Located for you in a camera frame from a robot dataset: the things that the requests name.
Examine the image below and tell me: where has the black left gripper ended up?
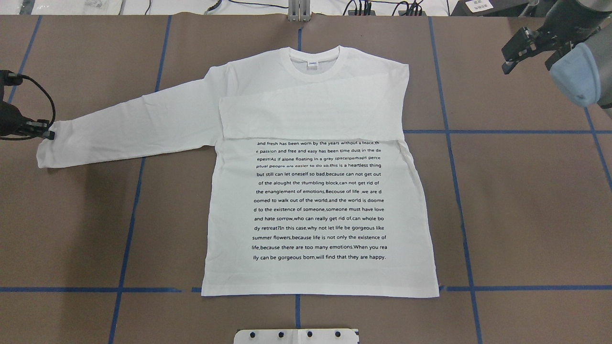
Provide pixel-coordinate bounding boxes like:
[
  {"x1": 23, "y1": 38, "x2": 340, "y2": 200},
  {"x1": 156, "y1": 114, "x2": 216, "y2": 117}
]
[{"x1": 0, "y1": 101, "x2": 55, "y2": 141}]

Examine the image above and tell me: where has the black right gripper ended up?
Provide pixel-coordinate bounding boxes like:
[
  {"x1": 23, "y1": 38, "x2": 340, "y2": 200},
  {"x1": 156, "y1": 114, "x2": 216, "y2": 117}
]
[{"x1": 502, "y1": 27, "x2": 574, "y2": 75}]

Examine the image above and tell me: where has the white long-sleeve printed shirt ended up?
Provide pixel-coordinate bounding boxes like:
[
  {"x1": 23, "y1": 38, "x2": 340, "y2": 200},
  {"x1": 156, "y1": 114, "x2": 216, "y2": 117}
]
[{"x1": 37, "y1": 46, "x2": 439, "y2": 298}]

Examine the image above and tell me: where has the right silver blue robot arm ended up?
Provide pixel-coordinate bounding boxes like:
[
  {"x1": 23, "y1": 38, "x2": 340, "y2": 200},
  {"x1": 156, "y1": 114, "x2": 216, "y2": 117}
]
[{"x1": 502, "y1": 0, "x2": 612, "y2": 115}]

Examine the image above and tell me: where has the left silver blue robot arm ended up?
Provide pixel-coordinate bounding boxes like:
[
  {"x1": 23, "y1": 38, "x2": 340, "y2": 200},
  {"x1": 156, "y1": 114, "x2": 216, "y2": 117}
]
[{"x1": 0, "y1": 70, "x2": 55, "y2": 141}]

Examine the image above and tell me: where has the aluminium frame post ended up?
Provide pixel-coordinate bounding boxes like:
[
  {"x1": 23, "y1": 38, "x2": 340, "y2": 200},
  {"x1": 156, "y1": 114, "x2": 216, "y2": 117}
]
[{"x1": 288, "y1": 0, "x2": 312, "y2": 22}]

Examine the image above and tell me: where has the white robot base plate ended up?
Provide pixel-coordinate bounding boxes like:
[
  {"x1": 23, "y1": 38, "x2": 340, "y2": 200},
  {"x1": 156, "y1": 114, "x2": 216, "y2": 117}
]
[{"x1": 233, "y1": 328, "x2": 360, "y2": 344}]

